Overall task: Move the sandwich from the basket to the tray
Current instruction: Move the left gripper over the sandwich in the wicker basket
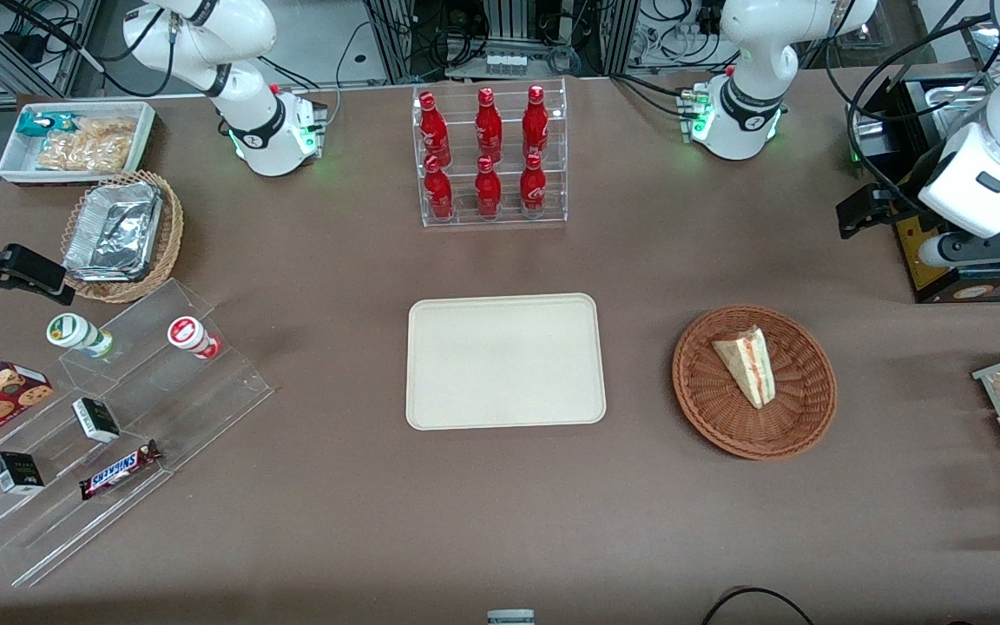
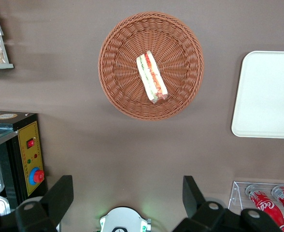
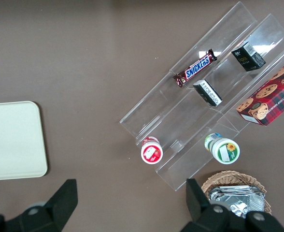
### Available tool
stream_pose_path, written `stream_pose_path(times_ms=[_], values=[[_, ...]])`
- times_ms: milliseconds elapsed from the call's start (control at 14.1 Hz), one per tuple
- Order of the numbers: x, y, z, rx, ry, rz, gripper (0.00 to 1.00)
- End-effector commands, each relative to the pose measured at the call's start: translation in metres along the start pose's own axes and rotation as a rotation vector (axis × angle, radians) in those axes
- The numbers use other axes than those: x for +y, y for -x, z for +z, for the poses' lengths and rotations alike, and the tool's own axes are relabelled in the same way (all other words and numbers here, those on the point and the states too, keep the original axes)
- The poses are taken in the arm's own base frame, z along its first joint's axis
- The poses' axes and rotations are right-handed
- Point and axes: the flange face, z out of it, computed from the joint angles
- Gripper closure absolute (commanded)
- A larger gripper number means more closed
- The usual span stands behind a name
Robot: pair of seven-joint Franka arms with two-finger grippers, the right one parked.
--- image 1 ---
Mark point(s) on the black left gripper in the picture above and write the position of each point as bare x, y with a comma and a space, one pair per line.
892, 196

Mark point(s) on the triangular sandwich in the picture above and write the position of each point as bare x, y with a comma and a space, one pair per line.
747, 365

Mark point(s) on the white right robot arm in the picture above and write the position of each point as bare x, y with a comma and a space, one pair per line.
259, 130

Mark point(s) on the oval wicker basket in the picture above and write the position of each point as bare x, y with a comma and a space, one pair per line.
172, 230

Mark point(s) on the round brown wicker basket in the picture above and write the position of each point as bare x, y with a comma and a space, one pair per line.
782, 417

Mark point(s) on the beige plastic tray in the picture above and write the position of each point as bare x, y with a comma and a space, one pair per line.
504, 360

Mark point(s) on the green lid cup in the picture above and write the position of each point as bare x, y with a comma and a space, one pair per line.
75, 332

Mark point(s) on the aluminium foil container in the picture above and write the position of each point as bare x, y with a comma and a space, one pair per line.
114, 230

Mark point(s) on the black hot food display case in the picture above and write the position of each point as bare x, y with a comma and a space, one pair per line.
925, 278

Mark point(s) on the white rectangular snack bin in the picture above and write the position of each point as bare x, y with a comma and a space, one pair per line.
18, 165

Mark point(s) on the clear bag of crackers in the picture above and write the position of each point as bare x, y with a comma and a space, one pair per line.
92, 146

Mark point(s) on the small black box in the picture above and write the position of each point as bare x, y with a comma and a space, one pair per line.
96, 419
16, 473

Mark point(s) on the steel food pan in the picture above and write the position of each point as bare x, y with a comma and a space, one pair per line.
956, 94

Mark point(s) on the teal snack packet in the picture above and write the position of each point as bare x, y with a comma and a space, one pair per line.
36, 123

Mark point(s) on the red lid cup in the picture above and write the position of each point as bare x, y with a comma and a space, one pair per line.
189, 334

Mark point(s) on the clear acrylic stepped display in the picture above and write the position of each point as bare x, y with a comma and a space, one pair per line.
205, 399

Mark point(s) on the snickers chocolate bar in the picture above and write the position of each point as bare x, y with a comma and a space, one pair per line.
118, 470

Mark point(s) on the red drink bottle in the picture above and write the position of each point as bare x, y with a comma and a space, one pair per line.
488, 191
533, 189
489, 126
536, 121
434, 130
439, 193

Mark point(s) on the clear acrylic bottle rack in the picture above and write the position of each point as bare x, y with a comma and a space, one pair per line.
509, 221

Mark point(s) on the white power strip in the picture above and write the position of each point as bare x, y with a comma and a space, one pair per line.
505, 62

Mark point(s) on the grey device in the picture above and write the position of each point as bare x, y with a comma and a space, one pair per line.
510, 618

